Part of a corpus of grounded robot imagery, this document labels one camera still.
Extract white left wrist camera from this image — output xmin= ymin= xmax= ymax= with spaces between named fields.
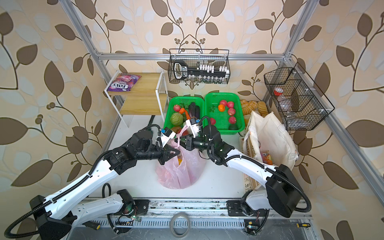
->
xmin=159 ymin=127 xmax=176 ymax=148

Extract white wooden two-tier shelf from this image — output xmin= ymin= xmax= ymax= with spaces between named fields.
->
xmin=104 ymin=71 xmax=170 ymax=127

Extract orange carrot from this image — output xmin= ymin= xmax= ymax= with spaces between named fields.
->
xmin=179 ymin=108 xmax=191 ymax=120

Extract tray of bread rolls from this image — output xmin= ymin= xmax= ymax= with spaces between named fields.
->
xmin=241 ymin=100 xmax=269 ymax=119

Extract dark purple eggplant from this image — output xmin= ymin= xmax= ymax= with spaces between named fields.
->
xmin=189 ymin=102 xmax=201 ymax=119

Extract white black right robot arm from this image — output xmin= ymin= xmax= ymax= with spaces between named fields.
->
xmin=176 ymin=120 xmax=312 ymax=218

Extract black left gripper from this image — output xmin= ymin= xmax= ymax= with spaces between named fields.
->
xmin=135 ymin=143 xmax=182 ymax=165

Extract black wire basket wall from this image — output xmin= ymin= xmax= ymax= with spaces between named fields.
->
xmin=264 ymin=63 xmax=335 ymax=131
xmin=168 ymin=48 xmax=231 ymax=86

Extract green plastic basket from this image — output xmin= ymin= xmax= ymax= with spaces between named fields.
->
xmin=204 ymin=93 xmax=245 ymax=135
xmin=164 ymin=97 xmax=205 ymax=129

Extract orange fruit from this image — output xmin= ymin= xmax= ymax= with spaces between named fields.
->
xmin=218 ymin=104 xmax=226 ymax=112

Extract black yellow screwdriver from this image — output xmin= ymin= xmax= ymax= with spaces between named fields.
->
xmin=83 ymin=221 xmax=101 ymax=230

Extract green cabbage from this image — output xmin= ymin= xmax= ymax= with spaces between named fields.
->
xmin=170 ymin=112 xmax=184 ymax=127

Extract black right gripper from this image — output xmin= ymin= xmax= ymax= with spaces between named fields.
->
xmin=175 ymin=133 xmax=214 ymax=153

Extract orange Fox's candy bag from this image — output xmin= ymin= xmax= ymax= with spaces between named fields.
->
xmin=261 ymin=151 xmax=273 ymax=165

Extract roll of clear tape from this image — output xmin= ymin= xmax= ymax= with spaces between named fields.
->
xmin=169 ymin=212 xmax=191 ymax=239

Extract red apple lower right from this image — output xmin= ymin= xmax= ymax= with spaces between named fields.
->
xmin=229 ymin=116 xmax=237 ymax=125

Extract dark green scraper tool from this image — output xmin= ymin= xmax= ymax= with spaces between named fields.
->
xmin=147 ymin=115 xmax=156 ymax=128

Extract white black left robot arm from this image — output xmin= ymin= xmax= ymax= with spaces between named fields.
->
xmin=4 ymin=126 xmax=180 ymax=240

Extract red apple middle right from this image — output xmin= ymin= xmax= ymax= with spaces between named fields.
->
xmin=228 ymin=108 xmax=236 ymax=116

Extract left green plastic basket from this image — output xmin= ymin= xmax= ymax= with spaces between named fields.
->
xmin=164 ymin=97 xmax=205 ymax=129

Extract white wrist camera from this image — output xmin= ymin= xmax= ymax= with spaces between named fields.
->
xmin=159 ymin=127 xmax=176 ymax=148
xmin=186 ymin=118 xmax=201 ymax=138

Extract red apple back right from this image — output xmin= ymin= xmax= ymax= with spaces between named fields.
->
xmin=227 ymin=101 xmax=235 ymax=108

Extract black wire basket back wall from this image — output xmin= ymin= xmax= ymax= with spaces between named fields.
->
xmin=168 ymin=48 xmax=231 ymax=86

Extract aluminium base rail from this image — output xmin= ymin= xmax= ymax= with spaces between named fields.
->
xmin=53 ymin=197 xmax=322 ymax=240

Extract pink plastic bag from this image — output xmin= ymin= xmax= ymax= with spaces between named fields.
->
xmin=156 ymin=140 xmax=206 ymax=190

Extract dark green avocado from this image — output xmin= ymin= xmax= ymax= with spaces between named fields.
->
xmin=229 ymin=124 xmax=239 ymax=131

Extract red capped plastic bottle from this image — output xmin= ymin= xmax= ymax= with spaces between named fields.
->
xmin=274 ymin=87 xmax=286 ymax=102

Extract right green plastic basket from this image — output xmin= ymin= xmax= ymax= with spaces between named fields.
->
xmin=204 ymin=93 xmax=245 ymax=135

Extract purple Fox's candy bag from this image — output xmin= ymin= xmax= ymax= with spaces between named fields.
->
xmin=107 ymin=73 xmax=142 ymax=92

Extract black wire basket right wall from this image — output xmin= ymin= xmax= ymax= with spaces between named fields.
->
xmin=264 ymin=63 xmax=335 ymax=131

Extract small yellow screwdriver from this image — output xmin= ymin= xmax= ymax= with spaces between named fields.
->
xmin=296 ymin=223 xmax=311 ymax=228

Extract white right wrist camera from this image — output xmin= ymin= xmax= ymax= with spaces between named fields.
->
xmin=186 ymin=118 xmax=201 ymax=138

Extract brown potato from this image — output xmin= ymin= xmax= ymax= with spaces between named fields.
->
xmin=171 ymin=126 xmax=182 ymax=134

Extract cream canvas tote bag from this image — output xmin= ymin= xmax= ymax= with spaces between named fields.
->
xmin=239 ymin=111 xmax=299 ymax=170

